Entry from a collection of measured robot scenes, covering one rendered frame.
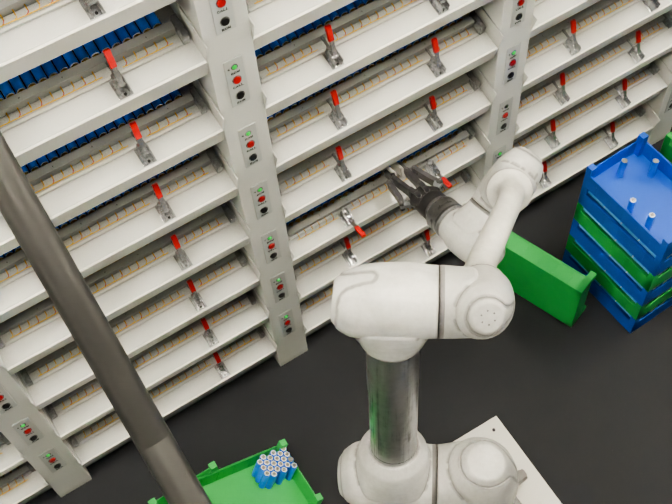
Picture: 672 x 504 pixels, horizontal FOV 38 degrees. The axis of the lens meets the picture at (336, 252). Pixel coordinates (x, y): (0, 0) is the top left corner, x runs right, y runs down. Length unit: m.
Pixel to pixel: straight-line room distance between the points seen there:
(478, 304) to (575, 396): 1.22
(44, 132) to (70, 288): 1.12
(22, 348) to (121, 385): 1.57
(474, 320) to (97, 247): 0.83
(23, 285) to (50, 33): 0.62
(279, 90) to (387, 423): 0.70
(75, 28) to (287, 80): 0.53
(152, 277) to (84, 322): 1.57
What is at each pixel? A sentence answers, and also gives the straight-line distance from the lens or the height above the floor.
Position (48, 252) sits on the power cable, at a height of 2.03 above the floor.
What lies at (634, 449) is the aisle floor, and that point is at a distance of 2.80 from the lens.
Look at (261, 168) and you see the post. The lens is 2.09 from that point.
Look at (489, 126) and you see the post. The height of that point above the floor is 0.59.
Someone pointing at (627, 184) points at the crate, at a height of 0.40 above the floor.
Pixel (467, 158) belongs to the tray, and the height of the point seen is 0.49.
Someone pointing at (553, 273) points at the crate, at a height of 0.20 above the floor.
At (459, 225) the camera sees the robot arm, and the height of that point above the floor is 0.69.
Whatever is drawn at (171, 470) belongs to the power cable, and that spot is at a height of 1.92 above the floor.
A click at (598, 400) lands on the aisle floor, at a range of 2.83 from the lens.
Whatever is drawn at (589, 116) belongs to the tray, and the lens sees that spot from 2.97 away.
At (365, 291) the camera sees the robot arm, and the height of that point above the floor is 1.10.
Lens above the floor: 2.54
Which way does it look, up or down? 57 degrees down
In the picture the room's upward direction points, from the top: 6 degrees counter-clockwise
